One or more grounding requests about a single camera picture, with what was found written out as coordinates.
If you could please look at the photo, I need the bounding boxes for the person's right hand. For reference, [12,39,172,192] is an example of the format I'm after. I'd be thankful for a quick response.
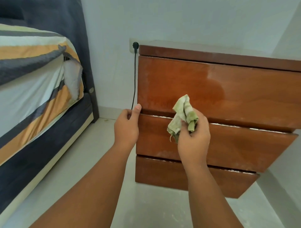
[177,108,211,165]

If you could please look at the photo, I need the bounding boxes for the person's left hand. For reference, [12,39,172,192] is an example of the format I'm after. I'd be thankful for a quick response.
[114,103,142,147]

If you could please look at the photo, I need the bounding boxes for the green checked cleaning cloth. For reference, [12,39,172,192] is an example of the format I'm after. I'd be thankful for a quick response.
[167,94,199,144]

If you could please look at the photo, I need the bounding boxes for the brown wooden bedside cabinet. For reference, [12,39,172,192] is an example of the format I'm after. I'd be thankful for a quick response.
[135,44,301,199]

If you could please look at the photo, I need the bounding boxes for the person's left forearm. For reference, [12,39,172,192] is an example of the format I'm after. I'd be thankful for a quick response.
[28,142,137,228]

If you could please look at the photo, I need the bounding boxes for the person's right forearm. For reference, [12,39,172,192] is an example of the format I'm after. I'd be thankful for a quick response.
[181,162,244,228]

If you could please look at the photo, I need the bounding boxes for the white mattress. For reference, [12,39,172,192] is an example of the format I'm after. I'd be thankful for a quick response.
[62,60,83,101]

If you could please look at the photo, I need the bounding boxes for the striped bed sheet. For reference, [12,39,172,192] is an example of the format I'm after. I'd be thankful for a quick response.
[0,23,85,166]

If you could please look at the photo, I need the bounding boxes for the white wall socket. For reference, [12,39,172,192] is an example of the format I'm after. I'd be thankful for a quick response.
[129,38,140,53]

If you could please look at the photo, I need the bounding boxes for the black power cable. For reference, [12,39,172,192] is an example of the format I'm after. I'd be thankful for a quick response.
[130,41,140,110]

